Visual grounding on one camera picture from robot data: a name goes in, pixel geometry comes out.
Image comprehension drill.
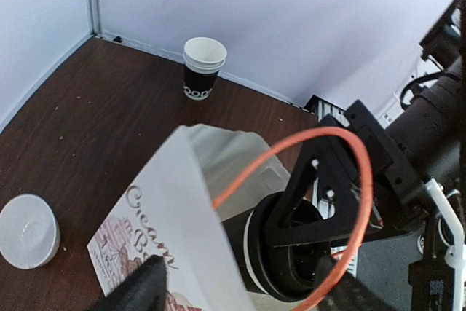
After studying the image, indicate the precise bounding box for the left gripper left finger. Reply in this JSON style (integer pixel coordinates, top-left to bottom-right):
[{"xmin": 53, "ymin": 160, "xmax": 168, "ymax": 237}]
[{"xmin": 87, "ymin": 255, "xmax": 167, "ymax": 311}]

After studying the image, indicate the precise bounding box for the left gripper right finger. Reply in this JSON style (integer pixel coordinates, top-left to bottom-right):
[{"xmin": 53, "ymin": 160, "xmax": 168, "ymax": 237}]
[{"xmin": 315, "ymin": 255, "xmax": 395, "ymax": 311}]

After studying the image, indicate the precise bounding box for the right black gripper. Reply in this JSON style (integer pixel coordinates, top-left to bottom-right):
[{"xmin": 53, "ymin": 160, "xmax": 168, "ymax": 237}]
[{"xmin": 265, "ymin": 100, "xmax": 430, "ymax": 248}]

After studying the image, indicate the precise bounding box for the black lidded coffee cup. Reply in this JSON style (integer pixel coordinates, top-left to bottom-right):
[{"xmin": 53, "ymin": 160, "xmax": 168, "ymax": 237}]
[{"xmin": 222, "ymin": 192, "xmax": 331, "ymax": 302}]

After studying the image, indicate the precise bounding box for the white paper takeout bag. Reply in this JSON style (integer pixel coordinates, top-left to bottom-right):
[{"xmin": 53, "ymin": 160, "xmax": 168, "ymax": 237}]
[{"xmin": 87, "ymin": 124, "xmax": 374, "ymax": 311}]

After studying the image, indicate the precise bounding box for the white ceramic bowl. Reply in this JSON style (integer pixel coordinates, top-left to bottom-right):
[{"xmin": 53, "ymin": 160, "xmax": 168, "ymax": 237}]
[{"xmin": 1, "ymin": 194, "xmax": 60, "ymax": 270}]

